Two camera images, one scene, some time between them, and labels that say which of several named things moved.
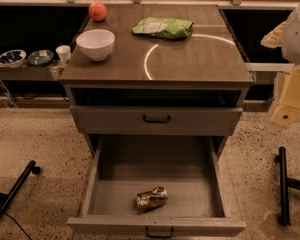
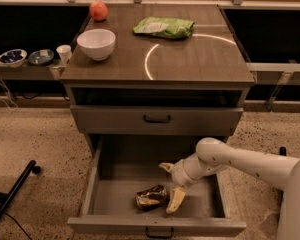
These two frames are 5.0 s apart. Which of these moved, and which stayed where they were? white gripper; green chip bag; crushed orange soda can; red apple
Moved: white gripper
Stayed: red apple; crushed orange soda can; green chip bag
